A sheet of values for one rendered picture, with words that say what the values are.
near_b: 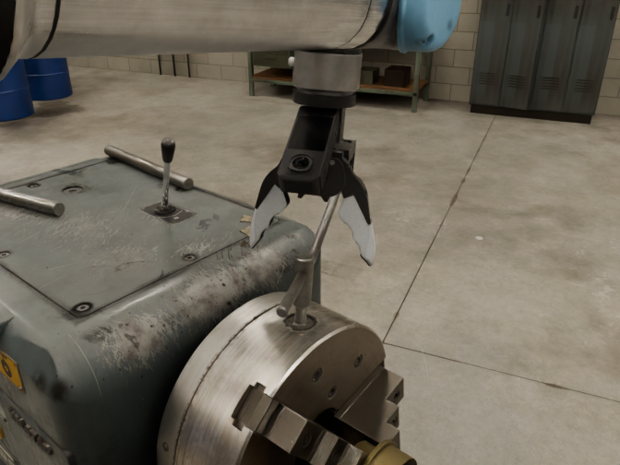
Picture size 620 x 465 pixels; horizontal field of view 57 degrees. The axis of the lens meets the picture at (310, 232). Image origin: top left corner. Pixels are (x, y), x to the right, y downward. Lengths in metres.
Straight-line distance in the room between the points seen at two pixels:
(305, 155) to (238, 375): 0.25
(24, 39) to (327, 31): 0.20
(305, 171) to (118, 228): 0.42
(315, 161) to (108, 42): 0.33
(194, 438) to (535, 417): 1.95
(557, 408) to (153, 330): 2.06
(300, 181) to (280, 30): 0.24
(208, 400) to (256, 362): 0.07
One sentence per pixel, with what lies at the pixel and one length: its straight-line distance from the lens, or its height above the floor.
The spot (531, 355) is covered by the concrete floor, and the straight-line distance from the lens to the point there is 2.80.
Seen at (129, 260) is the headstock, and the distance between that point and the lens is 0.82.
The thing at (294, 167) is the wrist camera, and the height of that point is 1.44.
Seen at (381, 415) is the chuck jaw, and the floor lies 1.11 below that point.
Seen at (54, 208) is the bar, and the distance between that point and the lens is 0.98.
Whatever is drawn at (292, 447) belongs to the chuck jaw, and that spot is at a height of 1.18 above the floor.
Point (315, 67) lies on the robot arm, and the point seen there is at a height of 1.53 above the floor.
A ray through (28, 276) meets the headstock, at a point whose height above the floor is 1.25.
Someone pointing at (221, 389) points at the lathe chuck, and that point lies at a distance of 0.66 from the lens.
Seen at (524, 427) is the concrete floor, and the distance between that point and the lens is 2.43.
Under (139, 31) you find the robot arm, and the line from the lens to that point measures 0.29.
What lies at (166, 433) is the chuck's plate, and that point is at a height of 1.14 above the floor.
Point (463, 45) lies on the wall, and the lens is 7.14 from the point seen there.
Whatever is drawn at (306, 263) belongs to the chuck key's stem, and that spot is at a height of 1.32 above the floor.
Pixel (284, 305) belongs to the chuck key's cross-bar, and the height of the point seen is 1.32.
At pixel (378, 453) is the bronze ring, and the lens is 0.70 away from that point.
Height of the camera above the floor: 1.64
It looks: 27 degrees down
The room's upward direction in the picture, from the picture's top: straight up
